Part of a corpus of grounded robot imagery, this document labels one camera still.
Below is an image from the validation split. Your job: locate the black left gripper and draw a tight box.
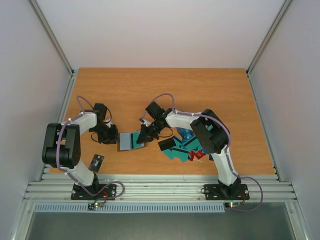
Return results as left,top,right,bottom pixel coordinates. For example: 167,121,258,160
91,123,121,144

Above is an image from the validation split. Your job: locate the brown leather card holder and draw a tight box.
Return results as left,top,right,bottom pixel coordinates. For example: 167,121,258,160
117,130,146,152

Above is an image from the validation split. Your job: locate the teal magnetic stripe card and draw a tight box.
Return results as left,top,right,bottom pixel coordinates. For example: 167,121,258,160
162,146,190,163

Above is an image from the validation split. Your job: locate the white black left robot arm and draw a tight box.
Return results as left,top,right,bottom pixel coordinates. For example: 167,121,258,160
41,103,120,199

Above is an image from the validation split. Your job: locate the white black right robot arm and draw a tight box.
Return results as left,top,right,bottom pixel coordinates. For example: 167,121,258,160
136,101,239,199

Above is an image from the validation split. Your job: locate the black magnetic stripe card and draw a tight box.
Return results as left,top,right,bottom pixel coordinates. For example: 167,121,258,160
158,137,177,152

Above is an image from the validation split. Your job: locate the black VIP card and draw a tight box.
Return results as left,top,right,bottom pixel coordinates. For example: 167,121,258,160
88,154,105,173

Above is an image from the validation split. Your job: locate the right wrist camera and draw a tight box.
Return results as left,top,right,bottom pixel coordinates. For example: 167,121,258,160
139,117,151,127

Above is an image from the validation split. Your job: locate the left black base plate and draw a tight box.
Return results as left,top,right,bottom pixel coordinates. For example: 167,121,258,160
70,184,117,201

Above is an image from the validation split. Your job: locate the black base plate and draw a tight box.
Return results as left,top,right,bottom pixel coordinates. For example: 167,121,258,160
200,184,250,201
70,184,117,201

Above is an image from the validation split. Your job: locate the aluminium front rail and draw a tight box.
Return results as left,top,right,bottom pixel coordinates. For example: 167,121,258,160
24,173,297,203

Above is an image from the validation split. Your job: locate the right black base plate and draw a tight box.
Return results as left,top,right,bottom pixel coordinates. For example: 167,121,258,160
200,184,250,201

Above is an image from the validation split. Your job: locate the slotted grey cable duct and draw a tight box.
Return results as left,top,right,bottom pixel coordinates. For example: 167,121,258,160
33,202,225,214

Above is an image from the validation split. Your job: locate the aluminium left corner post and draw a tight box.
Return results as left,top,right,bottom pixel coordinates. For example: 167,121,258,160
27,0,74,77

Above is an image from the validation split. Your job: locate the aluminium corner post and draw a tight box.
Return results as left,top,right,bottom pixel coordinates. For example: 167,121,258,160
27,0,74,77
246,0,294,78

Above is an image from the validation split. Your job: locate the aluminium right corner post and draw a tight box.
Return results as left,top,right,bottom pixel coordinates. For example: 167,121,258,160
246,0,294,78

